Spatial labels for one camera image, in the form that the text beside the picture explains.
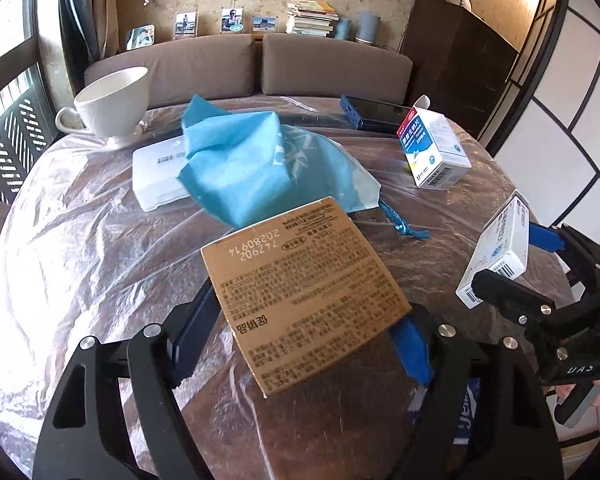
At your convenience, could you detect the white ceramic cup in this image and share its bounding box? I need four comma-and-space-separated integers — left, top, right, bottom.
55, 66, 149, 150

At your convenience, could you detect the upright clear photo frame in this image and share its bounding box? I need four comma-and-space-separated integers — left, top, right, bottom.
174, 10, 200, 41

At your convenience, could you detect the stack of books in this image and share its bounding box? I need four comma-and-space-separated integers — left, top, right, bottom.
285, 0, 340, 38

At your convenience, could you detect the white medicine box blue label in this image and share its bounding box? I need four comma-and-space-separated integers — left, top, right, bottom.
455, 189, 531, 309

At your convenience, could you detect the large grey cylinder speaker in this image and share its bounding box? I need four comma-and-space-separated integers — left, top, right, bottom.
355, 11, 381, 46

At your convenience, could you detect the white plastic box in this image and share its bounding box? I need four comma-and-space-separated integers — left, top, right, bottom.
131, 135, 201, 212

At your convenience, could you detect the brown sofa back cushion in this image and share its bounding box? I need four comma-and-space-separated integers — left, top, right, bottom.
260, 34, 414, 106
84, 35, 256, 111

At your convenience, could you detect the beige curtain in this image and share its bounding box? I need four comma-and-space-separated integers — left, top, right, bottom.
97, 0, 121, 58

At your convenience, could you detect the window with dark lattice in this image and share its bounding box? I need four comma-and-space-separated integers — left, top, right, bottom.
0, 0, 66, 206

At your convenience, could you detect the dark blue tablet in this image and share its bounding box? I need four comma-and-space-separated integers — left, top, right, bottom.
340, 94, 415, 133

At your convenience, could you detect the white blue medicine carton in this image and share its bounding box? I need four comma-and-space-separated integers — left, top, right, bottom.
396, 95, 472, 190

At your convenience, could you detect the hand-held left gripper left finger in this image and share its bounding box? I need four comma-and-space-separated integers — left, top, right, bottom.
32, 287, 226, 480

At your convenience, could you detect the brown cardboard box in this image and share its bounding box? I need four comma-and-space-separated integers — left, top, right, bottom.
201, 196, 412, 398

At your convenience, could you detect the dark curtain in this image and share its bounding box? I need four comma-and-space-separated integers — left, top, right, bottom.
59, 0, 106, 96

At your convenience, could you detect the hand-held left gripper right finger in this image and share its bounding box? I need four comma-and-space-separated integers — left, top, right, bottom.
387, 305, 566, 480

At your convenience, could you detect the rounded photo frame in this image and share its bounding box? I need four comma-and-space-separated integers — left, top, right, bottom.
126, 25, 156, 51

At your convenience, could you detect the blue fabric drawstring bag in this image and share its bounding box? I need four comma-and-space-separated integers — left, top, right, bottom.
177, 94, 431, 241

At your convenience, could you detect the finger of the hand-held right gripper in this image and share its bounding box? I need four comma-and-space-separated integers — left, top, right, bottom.
471, 269, 588, 335
529, 221, 600, 302

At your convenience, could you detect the dark wooden cabinet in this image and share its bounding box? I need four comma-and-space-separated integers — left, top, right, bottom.
400, 0, 521, 141

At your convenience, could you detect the blue white packet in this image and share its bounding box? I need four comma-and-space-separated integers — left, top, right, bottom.
407, 377, 483, 446

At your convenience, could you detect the white sliding paper door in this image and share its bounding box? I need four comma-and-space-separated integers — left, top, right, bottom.
480, 0, 600, 261

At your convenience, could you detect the portrait photo frame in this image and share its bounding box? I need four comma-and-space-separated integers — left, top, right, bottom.
221, 6, 245, 35

